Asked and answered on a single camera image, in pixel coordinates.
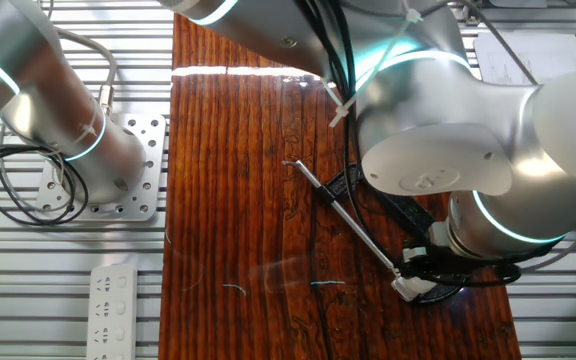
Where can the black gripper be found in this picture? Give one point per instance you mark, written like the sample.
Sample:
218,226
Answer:
448,262

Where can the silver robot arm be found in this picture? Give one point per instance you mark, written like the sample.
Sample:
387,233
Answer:
443,100

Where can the white lamp socket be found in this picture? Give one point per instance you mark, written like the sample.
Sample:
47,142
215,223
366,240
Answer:
403,290

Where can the black metal C-clamp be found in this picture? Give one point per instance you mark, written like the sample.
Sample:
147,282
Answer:
340,182

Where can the white zip tie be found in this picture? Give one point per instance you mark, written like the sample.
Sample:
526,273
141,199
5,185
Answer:
338,117

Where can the brown wooden board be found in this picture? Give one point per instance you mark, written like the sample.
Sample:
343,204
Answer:
243,200

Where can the printed paper sheets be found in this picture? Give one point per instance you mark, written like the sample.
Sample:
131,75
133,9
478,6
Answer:
518,60

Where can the white power strip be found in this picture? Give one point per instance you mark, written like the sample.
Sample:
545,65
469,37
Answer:
113,310

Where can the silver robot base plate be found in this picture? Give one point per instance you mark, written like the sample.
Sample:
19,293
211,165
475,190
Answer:
150,150

